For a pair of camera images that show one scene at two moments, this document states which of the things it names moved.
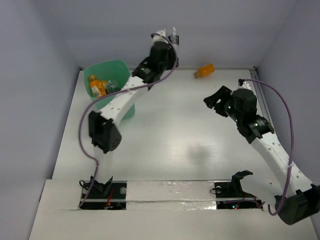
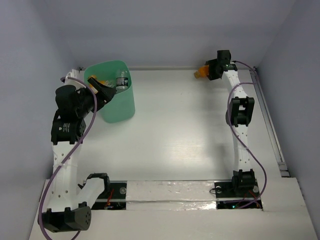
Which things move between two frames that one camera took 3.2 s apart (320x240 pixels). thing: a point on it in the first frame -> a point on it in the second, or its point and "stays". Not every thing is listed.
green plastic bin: [117, 70] stays
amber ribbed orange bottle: [204, 71] stays
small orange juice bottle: [96, 86] stays
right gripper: [224, 93] -> [213, 75]
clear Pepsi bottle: [174, 38] -> [122, 83]
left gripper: [172, 61] -> [100, 94]
